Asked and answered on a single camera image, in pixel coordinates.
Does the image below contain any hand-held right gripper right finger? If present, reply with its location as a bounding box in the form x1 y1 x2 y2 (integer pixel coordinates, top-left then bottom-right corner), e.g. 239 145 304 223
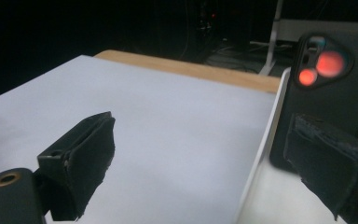
283 113 358 224

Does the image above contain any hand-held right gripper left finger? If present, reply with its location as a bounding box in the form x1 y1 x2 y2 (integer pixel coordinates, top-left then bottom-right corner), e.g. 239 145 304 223
36 110 117 223

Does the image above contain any black phone case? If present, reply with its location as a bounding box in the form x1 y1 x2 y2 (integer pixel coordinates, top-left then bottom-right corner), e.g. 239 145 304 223
268 30 358 174

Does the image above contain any white plastic bin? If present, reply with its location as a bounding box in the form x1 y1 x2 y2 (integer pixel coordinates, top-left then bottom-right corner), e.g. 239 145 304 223
234 66 358 224

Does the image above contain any white table mat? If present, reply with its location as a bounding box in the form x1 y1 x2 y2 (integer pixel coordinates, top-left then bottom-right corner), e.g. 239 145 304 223
0 54 278 224

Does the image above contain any white metal stand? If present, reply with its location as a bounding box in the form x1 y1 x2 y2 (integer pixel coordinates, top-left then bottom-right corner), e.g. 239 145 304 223
258 0 358 77

